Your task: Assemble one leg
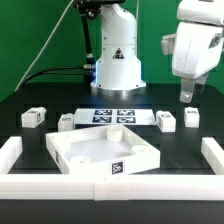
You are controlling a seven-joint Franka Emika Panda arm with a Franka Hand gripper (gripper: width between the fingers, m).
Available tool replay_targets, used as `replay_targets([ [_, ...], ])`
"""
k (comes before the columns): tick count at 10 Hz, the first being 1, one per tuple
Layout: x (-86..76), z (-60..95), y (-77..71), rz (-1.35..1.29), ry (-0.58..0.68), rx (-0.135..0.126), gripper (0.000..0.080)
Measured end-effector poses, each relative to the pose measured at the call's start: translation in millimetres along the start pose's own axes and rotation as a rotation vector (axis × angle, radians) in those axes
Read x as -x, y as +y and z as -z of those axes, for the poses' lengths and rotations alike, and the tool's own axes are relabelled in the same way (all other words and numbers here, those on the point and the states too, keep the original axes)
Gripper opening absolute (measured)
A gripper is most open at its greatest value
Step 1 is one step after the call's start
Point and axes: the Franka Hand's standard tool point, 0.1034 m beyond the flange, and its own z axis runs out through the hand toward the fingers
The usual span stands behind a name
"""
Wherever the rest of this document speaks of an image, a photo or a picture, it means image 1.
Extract white marker sheet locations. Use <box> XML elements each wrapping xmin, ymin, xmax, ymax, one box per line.
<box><xmin>74</xmin><ymin>108</ymin><xmax>156</xmax><ymax>125</ymax></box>

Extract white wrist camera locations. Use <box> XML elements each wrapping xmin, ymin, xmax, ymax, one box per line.
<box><xmin>161</xmin><ymin>34</ymin><xmax>176</xmax><ymax>55</ymax></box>

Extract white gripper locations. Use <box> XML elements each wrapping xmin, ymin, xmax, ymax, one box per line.
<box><xmin>172</xmin><ymin>22</ymin><xmax>224</xmax><ymax>103</ymax></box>

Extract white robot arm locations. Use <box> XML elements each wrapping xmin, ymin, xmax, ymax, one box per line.
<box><xmin>74</xmin><ymin>0</ymin><xmax>224</xmax><ymax>103</ymax></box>

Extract black cable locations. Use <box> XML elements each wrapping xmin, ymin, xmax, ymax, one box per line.
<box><xmin>23</xmin><ymin>13</ymin><xmax>97</xmax><ymax>86</ymax></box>

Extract white cable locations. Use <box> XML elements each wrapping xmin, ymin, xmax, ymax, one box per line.
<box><xmin>14</xmin><ymin>0</ymin><xmax>76</xmax><ymax>92</ymax></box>

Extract white U-shaped fence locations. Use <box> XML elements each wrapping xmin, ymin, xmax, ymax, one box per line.
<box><xmin>0</xmin><ymin>137</ymin><xmax>224</xmax><ymax>201</ymax></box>

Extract white square tabletop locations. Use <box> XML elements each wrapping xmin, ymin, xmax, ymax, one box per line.
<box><xmin>46</xmin><ymin>125</ymin><xmax>160</xmax><ymax>176</ymax></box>

